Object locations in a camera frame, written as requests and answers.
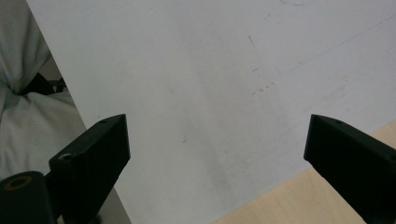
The pale grey cloth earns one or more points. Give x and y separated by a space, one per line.
28 130

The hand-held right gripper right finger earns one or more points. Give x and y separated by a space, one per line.
355 158

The white table sheet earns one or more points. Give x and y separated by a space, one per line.
218 93

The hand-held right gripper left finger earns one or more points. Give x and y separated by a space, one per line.
93 161

